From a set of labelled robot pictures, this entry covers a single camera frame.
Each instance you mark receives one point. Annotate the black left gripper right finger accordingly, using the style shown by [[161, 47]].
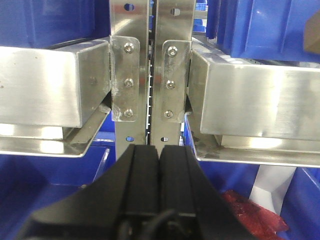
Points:
[[186, 188]]

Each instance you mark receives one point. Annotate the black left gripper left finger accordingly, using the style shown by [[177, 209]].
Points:
[[127, 190]]

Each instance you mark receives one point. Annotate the brown cardboard box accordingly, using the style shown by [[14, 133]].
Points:
[[311, 37]]

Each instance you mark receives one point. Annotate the left steel shelf beam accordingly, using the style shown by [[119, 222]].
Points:
[[53, 101]]

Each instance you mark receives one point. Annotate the right steel shelf upright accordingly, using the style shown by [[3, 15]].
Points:
[[172, 55]]

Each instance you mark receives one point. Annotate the steel shelf upright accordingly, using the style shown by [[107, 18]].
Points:
[[172, 55], [129, 68]]

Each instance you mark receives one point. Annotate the left steel shelf upright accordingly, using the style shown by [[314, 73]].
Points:
[[129, 68]]

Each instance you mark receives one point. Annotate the lower middle blue bin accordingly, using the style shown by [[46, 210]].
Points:
[[224, 176]]

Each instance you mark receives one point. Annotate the blue bin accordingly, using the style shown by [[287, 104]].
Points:
[[28, 183], [262, 29], [44, 23], [224, 176], [301, 207]]

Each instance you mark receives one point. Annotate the red plastic bag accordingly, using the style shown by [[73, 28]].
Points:
[[261, 222]]

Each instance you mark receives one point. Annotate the lower left blue bin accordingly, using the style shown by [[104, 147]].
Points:
[[28, 183]]

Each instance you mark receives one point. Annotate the lower right blue bin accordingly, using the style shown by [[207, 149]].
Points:
[[301, 207]]

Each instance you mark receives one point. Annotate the upper right blue bin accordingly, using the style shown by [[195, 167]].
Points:
[[262, 29]]

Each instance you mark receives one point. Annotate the upper left blue bin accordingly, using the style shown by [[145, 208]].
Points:
[[44, 23]]

